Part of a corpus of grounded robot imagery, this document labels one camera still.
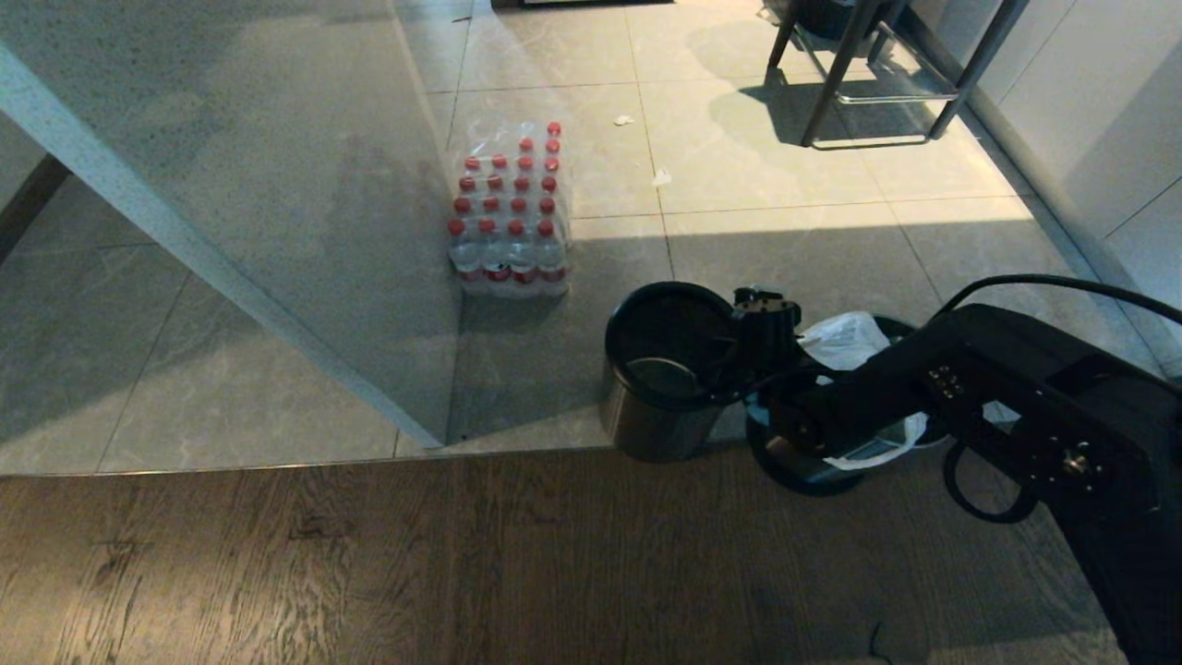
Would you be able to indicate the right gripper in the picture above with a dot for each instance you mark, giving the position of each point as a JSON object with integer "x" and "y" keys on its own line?
{"x": 768, "y": 328}

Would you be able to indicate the white plastic trash bag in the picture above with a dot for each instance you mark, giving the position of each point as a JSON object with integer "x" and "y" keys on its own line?
{"x": 845, "y": 340}

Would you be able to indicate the steel trash bin black rim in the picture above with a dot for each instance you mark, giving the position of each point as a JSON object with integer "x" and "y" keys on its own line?
{"x": 660, "y": 429}

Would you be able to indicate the grey metal frame stool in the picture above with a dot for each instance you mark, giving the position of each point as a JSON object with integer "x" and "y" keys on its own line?
{"x": 836, "y": 83}

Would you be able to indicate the black round trash bin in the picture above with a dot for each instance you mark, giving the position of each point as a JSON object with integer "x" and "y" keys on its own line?
{"x": 803, "y": 477}

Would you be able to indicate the shrink-wrapped red-capped water bottle pack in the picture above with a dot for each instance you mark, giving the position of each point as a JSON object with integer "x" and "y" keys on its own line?
{"x": 508, "y": 226}

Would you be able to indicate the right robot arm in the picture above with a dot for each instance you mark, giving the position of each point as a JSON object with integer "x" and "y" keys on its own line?
{"x": 1062, "y": 406}

